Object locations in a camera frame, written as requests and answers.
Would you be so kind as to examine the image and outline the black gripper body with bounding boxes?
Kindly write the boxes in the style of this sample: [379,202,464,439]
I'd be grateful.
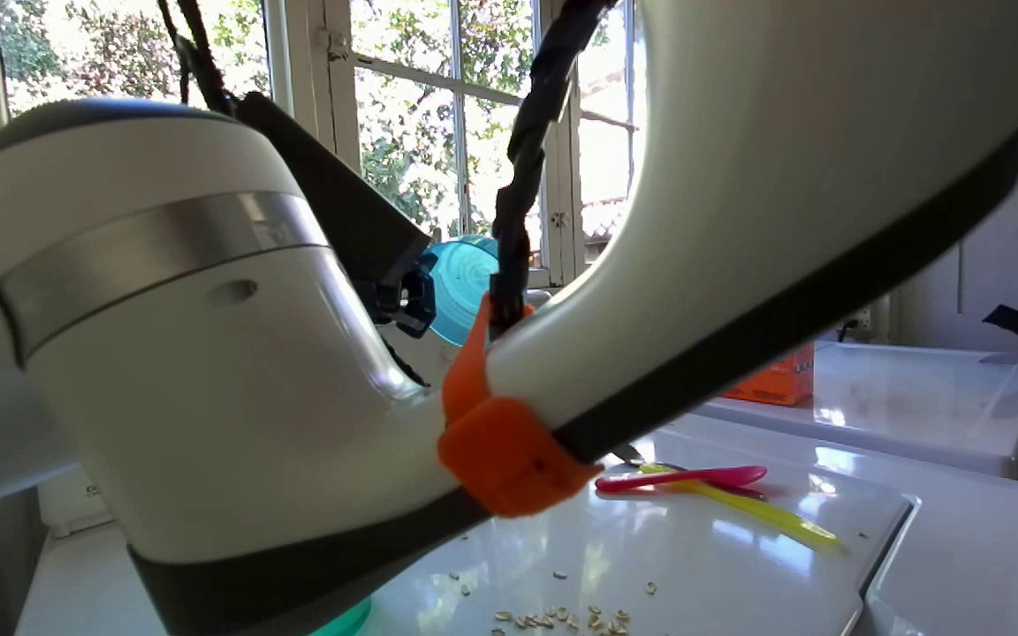
[234,89,433,289]

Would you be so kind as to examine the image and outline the blue cup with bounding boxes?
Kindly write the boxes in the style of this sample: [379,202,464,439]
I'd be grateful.
[417,229,501,351]

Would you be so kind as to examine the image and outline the white washer lid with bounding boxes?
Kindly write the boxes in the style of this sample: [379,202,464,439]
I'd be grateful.
[354,453,925,636]

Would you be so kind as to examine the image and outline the red plastic spoon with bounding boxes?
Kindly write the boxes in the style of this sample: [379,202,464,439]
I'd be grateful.
[590,464,770,500]

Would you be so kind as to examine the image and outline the spilled oat flakes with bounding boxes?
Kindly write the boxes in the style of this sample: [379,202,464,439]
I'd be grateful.
[449,561,663,636]

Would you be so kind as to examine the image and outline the orange Tide detergent box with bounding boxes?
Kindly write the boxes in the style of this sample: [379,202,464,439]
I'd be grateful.
[723,344,820,409]

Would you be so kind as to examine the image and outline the yellow plastic spoon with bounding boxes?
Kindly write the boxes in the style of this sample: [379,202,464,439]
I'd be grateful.
[637,461,847,560]

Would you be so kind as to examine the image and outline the white dryer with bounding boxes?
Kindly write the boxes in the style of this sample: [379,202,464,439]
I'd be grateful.
[696,340,1018,481]

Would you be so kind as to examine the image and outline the white washing machine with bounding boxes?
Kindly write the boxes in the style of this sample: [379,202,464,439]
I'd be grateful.
[9,409,1018,636]

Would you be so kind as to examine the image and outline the orange velcro cable strap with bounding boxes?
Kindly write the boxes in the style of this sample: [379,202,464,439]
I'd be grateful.
[433,298,601,523]

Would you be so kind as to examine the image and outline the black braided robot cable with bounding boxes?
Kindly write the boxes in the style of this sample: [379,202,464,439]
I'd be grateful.
[153,0,620,340]

